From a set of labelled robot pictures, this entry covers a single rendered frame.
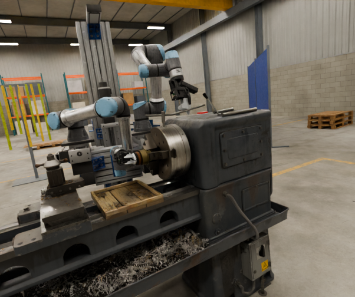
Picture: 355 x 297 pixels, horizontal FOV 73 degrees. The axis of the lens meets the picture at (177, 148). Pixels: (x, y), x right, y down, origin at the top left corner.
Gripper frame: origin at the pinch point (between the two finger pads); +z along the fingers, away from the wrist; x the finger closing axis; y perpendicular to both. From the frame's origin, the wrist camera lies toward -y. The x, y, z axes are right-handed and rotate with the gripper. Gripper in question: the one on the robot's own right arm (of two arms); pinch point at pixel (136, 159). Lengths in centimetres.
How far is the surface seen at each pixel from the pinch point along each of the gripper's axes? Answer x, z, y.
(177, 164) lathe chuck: -4.5, 11.4, -19.0
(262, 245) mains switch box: -66, 25, -67
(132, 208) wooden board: -19.9, 15.0, 9.9
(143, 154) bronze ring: 2.4, -0.1, -4.3
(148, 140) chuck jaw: 8.0, -7.4, -11.5
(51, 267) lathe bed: -36, 13, 48
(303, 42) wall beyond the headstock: 222, -588, -1015
